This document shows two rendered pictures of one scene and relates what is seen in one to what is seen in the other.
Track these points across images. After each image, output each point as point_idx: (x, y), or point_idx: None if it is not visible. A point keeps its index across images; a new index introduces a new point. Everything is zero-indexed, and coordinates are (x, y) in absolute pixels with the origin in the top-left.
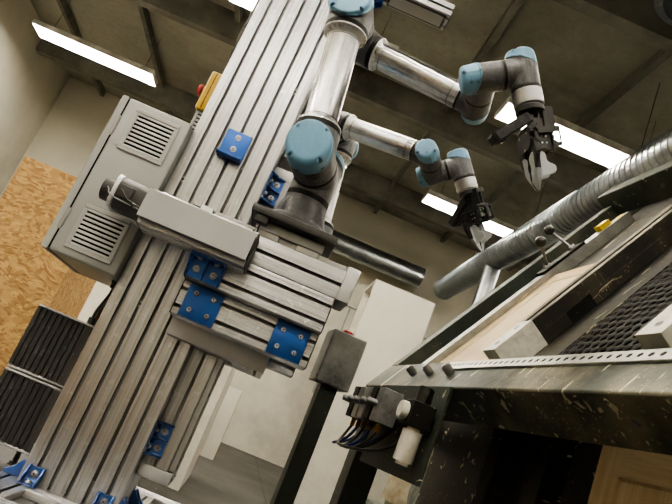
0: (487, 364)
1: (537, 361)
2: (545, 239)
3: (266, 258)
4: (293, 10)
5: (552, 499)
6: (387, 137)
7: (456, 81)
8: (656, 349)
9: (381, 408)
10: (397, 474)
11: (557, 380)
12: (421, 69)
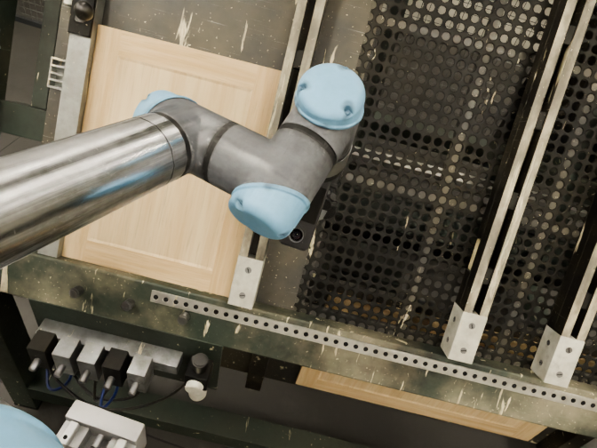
0: (252, 323)
1: (338, 343)
2: (92, 8)
3: None
4: None
5: None
6: None
7: (173, 156)
8: (465, 368)
9: (147, 383)
10: (166, 377)
11: (385, 376)
12: (98, 208)
